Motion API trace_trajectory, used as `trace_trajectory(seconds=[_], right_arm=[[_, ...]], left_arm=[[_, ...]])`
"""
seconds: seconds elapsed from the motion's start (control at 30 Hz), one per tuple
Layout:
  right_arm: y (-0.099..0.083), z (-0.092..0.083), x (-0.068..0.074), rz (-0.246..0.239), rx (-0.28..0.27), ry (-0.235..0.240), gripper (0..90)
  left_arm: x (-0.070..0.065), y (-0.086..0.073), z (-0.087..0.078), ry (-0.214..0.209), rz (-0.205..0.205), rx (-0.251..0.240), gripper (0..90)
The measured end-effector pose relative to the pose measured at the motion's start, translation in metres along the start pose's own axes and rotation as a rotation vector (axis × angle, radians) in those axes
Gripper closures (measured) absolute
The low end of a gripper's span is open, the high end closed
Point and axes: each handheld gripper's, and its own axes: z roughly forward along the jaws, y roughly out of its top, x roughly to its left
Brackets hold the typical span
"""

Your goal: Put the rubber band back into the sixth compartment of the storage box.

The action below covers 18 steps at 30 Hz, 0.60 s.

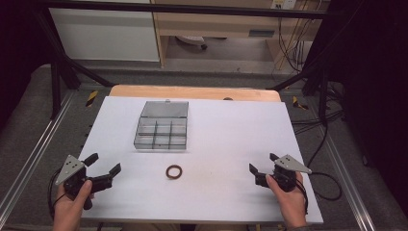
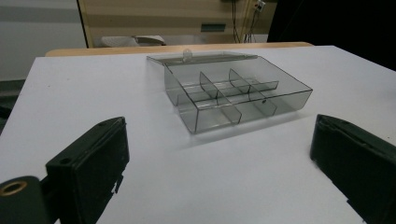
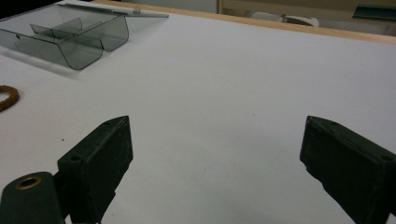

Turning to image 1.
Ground clear plastic compartment box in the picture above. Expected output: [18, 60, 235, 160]
[133, 99, 190, 151]

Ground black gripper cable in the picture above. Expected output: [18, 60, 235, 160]
[296, 121, 343, 216]
[47, 168, 66, 221]

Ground white cabinet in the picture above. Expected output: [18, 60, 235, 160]
[49, 0, 161, 63]

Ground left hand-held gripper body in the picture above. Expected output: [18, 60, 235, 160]
[55, 154, 114, 212]

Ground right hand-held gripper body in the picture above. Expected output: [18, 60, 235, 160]
[255, 154, 313, 193]

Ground black floor cables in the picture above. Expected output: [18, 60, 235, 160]
[290, 81, 345, 136]

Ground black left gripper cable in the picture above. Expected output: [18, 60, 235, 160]
[47, 168, 66, 221]

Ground person's right hand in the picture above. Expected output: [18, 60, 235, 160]
[265, 171, 309, 230]

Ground black metal frame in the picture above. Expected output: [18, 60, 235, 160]
[32, 0, 347, 120]

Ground white board sheet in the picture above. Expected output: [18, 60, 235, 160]
[79, 95, 324, 225]

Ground bundle of hanging cables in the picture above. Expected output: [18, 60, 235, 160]
[271, 6, 317, 74]

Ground person's left hand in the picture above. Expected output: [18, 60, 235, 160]
[52, 179, 96, 231]

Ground white power strip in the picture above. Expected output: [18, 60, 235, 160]
[270, 0, 297, 11]

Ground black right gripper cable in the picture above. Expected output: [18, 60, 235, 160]
[296, 121, 343, 216]

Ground wooden table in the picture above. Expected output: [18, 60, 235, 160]
[109, 84, 282, 103]

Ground yellow black tape marker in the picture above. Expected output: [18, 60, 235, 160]
[292, 95, 310, 111]
[85, 90, 99, 108]

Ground brown ring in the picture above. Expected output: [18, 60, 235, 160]
[165, 164, 184, 181]

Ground aluminium floor rail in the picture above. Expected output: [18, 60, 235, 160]
[316, 121, 377, 231]
[0, 90, 75, 222]

